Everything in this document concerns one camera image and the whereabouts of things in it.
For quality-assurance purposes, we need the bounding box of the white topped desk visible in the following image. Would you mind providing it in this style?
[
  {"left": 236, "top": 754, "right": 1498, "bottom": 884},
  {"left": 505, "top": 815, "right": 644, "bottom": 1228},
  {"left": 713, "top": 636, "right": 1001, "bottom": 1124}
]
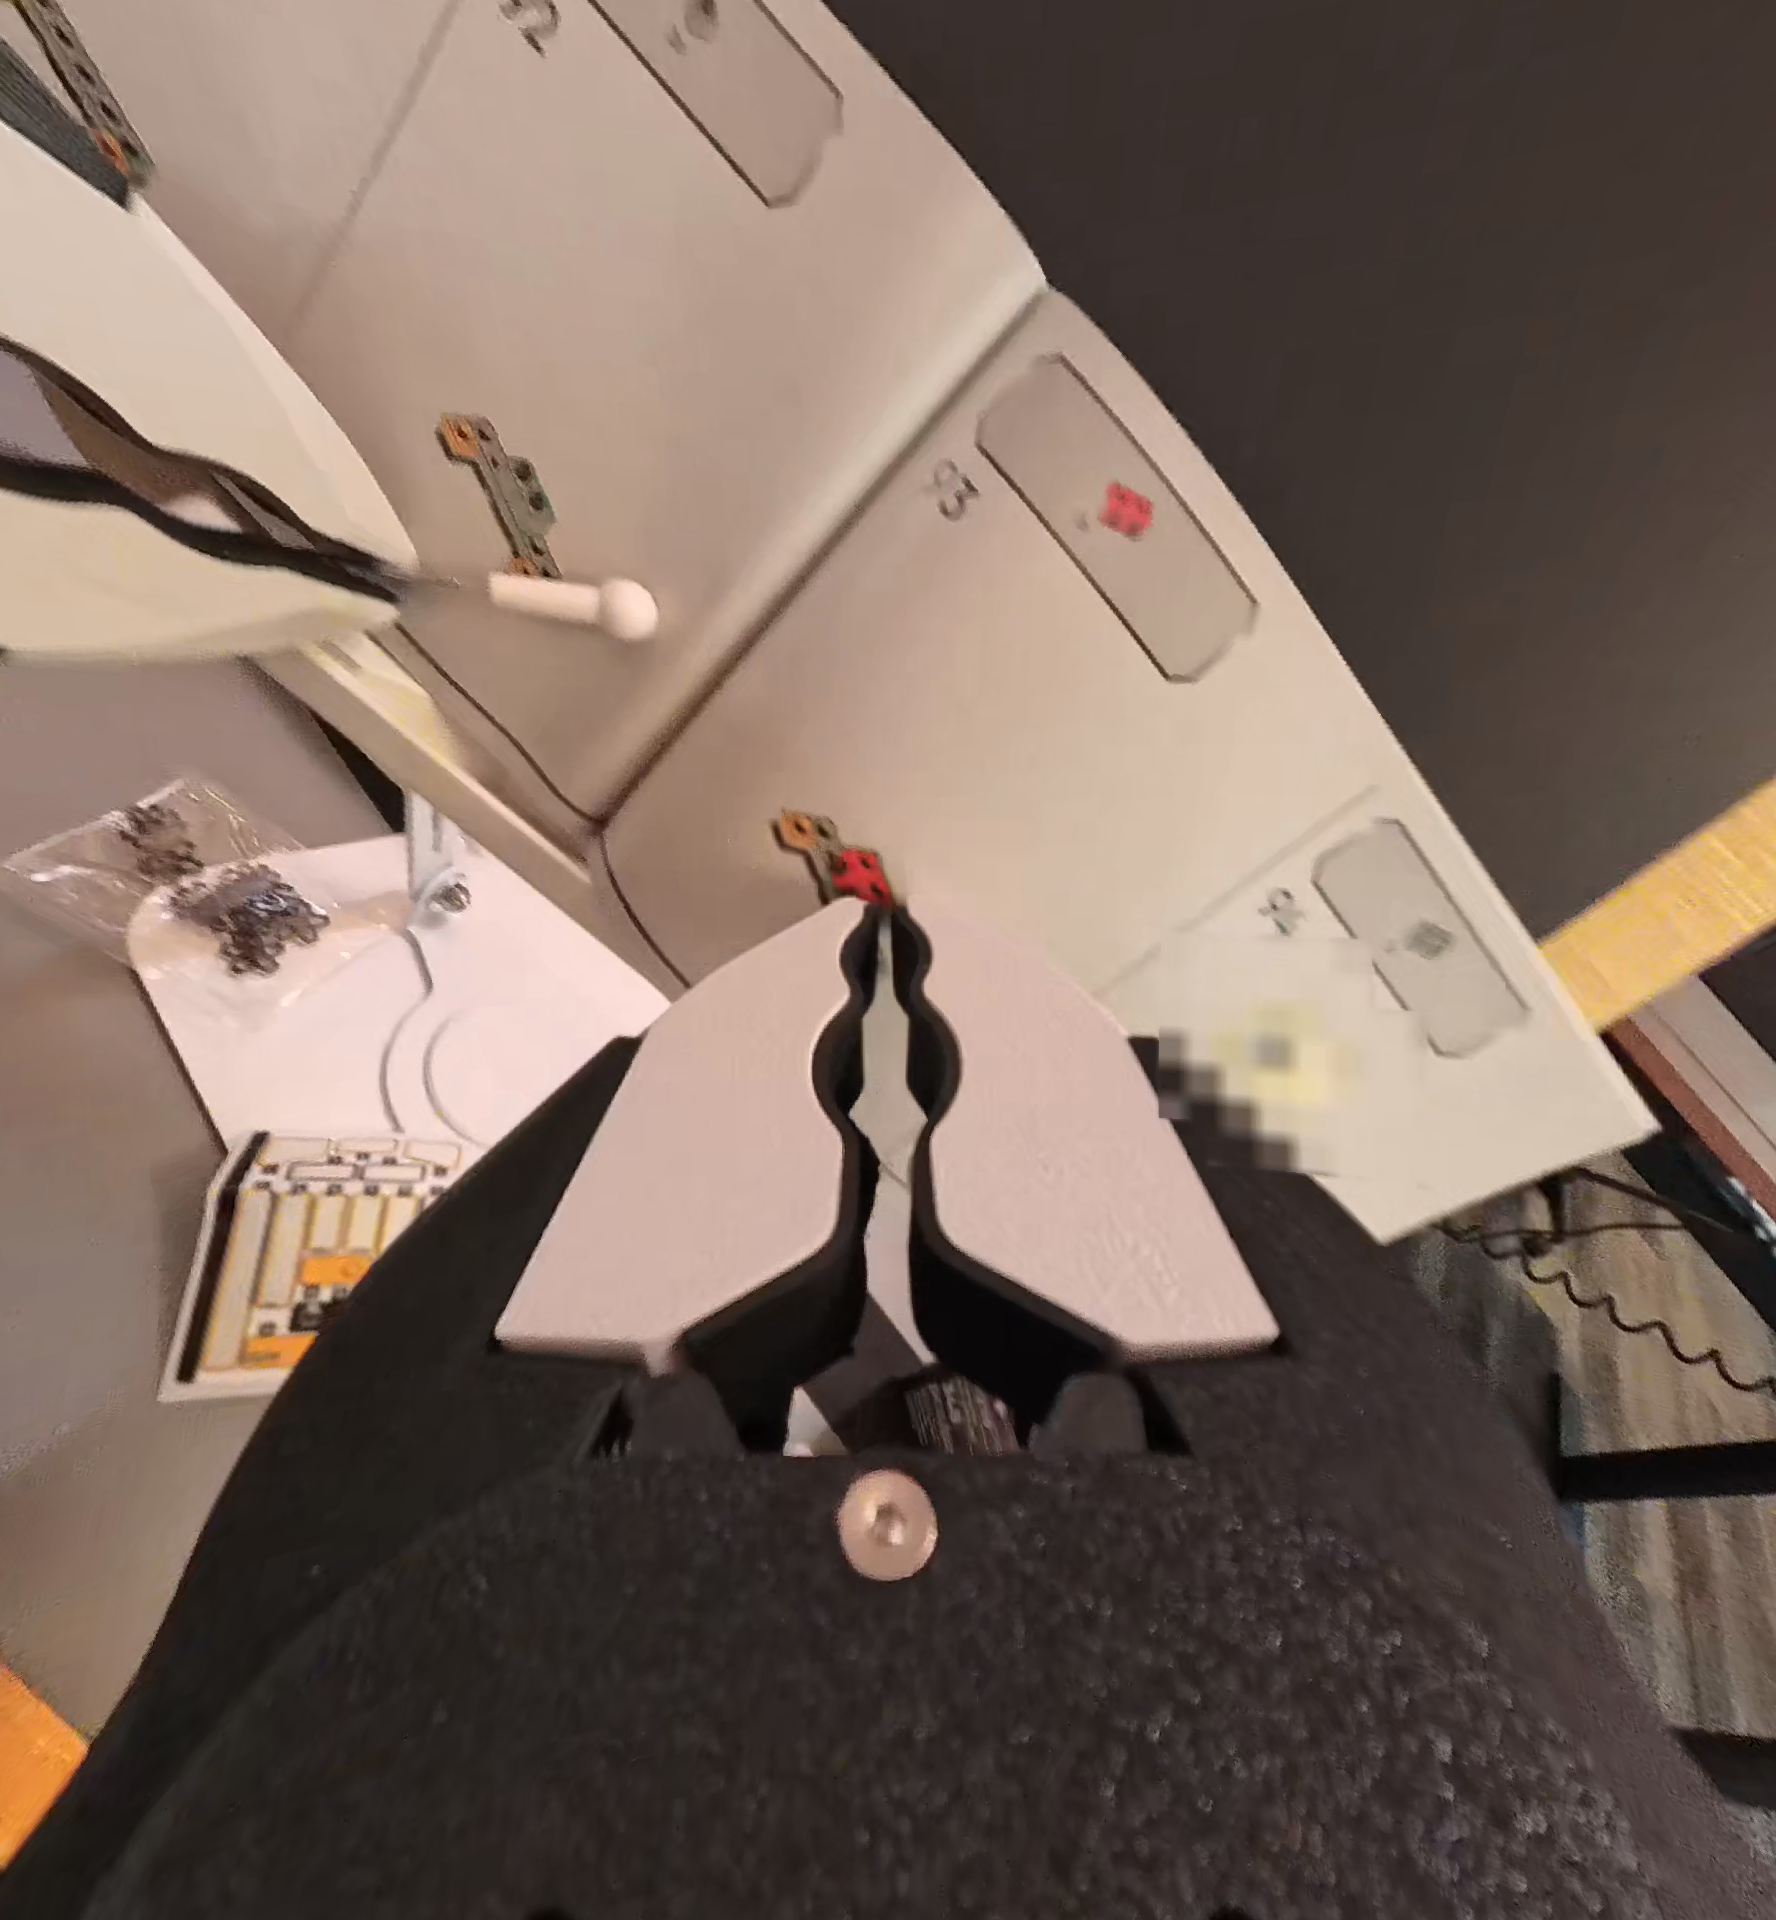
[{"left": 1605, "top": 970, "right": 1776, "bottom": 1308}]

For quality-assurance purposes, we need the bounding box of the coiled black cable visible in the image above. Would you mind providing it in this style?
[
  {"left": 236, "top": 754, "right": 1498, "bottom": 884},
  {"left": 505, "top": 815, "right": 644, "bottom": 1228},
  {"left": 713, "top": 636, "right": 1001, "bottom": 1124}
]
[{"left": 1438, "top": 1211, "right": 1776, "bottom": 1429}]

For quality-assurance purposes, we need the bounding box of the clear bag of black parts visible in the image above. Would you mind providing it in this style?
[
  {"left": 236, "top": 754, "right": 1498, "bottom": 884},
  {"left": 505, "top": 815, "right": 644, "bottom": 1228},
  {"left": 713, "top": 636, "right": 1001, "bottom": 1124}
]
[{"left": 0, "top": 771, "right": 399, "bottom": 1039}]

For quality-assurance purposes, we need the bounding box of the lego instruction booklet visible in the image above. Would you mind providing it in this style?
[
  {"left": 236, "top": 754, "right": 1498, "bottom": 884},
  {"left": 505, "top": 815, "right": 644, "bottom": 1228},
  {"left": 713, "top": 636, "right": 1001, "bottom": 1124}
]
[{"left": 123, "top": 0, "right": 1666, "bottom": 1251}]

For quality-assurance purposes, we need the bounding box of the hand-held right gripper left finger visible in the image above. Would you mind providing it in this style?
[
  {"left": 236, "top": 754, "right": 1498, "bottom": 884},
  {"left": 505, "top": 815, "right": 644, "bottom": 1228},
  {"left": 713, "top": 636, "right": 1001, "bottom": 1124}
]
[{"left": 497, "top": 905, "right": 884, "bottom": 1378}]

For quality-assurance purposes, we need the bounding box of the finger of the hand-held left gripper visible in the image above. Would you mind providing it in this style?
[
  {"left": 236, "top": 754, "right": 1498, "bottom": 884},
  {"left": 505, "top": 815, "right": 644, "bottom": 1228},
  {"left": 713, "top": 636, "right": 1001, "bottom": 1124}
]
[
  {"left": 0, "top": 62, "right": 422, "bottom": 584},
  {"left": 0, "top": 422, "right": 406, "bottom": 665}
]

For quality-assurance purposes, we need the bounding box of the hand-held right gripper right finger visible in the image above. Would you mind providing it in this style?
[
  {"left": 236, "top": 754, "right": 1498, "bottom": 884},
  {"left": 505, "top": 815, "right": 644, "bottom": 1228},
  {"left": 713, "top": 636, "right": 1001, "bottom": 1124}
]
[{"left": 892, "top": 898, "right": 1281, "bottom": 1364}]

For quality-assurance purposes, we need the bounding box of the lego sticker sheet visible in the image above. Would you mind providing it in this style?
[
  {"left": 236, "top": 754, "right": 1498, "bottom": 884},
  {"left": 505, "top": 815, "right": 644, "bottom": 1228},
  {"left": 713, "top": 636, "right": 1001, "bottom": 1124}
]
[{"left": 155, "top": 1130, "right": 478, "bottom": 1406}]

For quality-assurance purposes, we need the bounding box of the black flat panel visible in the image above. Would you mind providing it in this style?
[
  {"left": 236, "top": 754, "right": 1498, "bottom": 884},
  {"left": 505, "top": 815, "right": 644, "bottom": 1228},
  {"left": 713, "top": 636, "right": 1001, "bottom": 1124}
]
[{"left": 824, "top": 0, "right": 1776, "bottom": 941}]

